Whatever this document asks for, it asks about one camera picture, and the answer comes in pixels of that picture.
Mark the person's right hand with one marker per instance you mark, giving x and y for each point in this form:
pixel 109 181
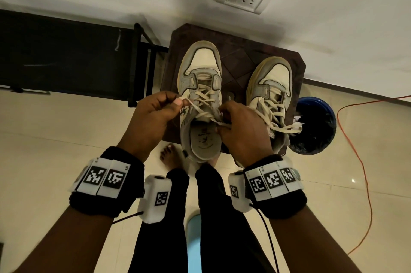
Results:
pixel 249 134

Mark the black metal rack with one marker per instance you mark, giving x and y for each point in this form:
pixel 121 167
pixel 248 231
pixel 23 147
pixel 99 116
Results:
pixel 64 54

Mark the person's right thumb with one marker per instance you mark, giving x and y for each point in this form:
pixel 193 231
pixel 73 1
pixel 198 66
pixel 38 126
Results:
pixel 227 134

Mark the person's left leg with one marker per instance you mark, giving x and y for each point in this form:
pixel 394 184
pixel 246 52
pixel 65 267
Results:
pixel 160 237

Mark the blue bucket with black bag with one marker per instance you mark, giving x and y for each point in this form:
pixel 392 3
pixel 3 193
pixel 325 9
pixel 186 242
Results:
pixel 316 128

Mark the person's left forearm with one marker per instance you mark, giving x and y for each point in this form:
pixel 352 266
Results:
pixel 70 244

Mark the light blue object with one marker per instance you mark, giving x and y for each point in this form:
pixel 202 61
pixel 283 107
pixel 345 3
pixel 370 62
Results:
pixel 193 244

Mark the dark brown stool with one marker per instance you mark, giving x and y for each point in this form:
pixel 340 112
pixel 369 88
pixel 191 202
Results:
pixel 237 57

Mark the person's left foot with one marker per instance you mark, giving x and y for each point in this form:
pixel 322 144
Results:
pixel 170 157

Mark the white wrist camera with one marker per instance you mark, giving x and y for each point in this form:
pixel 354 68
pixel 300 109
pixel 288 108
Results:
pixel 239 192
pixel 155 199

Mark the cream shoelace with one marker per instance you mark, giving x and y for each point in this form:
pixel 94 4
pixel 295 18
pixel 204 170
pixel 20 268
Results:
pixel 274 112
pixel 202 102

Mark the person's right leg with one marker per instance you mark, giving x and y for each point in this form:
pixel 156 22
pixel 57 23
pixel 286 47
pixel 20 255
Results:
pixel 221 224

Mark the grey and cream sneaker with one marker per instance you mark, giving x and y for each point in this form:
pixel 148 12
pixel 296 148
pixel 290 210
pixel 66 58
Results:
pixel 276 77
pixel 202 141

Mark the person's right forearm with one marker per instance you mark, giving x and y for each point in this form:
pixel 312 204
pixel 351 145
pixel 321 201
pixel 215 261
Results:
pixel 308 244

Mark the person's leg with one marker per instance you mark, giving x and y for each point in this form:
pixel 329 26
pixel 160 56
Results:
pixel 221 224
pixel 160 237

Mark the person's left thumb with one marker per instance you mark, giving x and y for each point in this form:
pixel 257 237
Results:
pixel 176 103

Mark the black wristband with marker tags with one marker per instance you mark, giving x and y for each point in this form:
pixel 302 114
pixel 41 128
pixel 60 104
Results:
pixel 128 189
pixel 285 205

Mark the person's left hand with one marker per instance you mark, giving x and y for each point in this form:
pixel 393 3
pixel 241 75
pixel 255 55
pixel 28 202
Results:
pixel 147 121

